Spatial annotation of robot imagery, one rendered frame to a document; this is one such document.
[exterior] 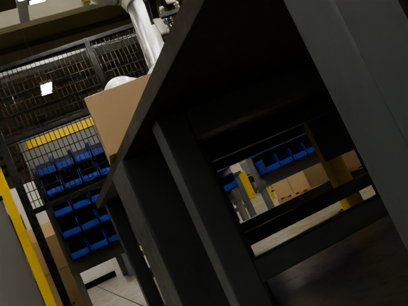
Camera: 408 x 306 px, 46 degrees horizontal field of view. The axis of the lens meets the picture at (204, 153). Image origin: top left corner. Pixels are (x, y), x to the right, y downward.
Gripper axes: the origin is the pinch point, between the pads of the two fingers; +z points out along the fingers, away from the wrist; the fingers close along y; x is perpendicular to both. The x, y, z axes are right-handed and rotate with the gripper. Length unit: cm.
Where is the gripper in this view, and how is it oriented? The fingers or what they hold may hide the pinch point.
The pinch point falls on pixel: (167, 16)
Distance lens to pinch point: 164.4
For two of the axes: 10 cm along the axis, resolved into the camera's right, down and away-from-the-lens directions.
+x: -8.7, 2.9, -4.1
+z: 4.5, 8.1, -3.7
